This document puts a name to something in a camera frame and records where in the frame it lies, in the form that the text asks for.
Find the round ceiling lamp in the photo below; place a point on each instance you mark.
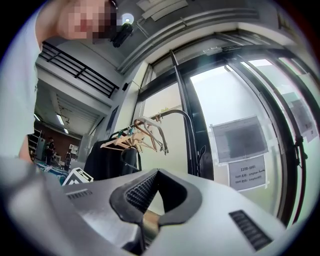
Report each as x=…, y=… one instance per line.
x=128, y=18

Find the white paper sign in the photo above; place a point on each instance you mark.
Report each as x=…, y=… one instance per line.
x=248, y=172

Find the blue wrapped package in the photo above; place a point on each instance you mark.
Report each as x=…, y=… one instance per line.
x=53, y=172

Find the grey printed sheet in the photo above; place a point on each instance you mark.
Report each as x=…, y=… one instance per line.
x=302, y=112

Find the person's head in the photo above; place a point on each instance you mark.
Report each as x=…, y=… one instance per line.
x=80, y=20

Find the black stand pole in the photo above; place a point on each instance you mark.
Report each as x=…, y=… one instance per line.
x=202, y=152

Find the person's left forearm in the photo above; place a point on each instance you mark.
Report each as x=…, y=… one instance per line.
x=25, y=150

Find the dark printed sheet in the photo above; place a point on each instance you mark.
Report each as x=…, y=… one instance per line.
x=240, y=140

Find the black garment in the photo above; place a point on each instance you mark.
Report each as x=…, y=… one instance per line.
x=105, y=162

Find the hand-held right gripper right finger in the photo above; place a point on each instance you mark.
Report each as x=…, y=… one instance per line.
x=212, y=225

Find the white plastic hanger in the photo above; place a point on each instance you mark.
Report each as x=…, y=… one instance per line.
x=160, y=132

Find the black head-worn camera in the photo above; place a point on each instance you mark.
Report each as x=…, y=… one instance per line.
x=123, y=35

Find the person's white shirt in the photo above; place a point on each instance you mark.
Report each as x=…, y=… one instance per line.
x=15, y=100

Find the curved clothes rail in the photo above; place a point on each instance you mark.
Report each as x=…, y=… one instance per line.
x=175, y=111

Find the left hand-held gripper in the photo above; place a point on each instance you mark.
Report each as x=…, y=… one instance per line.
x=77, y=176

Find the row of wooden hangers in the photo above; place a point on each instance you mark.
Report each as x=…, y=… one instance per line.
x=125, y=142

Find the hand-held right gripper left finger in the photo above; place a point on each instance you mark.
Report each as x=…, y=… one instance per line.
x=75, y=220

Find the black balcony railing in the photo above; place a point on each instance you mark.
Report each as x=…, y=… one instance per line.
x=80, y=72

